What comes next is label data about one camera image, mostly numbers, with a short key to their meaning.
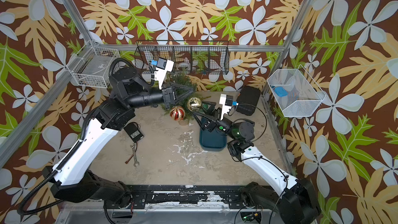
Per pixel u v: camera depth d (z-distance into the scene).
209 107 0.63
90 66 0.86
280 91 0.85
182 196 0.76
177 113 0.70
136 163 0.86
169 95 0.44
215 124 0.53
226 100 0.52
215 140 0.95
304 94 0.79
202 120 0.52
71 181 0.39
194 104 0.55
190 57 0.90
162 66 0.44
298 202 0.39
